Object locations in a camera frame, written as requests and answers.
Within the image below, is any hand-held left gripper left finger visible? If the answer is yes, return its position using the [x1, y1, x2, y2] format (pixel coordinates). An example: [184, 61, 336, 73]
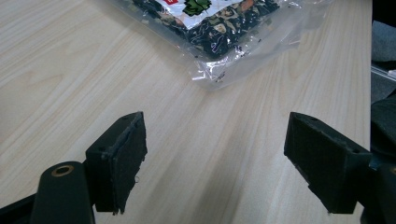
[85, 111, 149, 216]

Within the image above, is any clear bag of dried tea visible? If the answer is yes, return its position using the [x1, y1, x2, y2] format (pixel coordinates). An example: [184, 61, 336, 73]
[109, 0, 334, 91]

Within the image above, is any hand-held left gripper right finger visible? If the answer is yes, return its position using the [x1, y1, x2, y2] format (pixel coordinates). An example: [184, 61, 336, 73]
[283, 111, 374, 215]

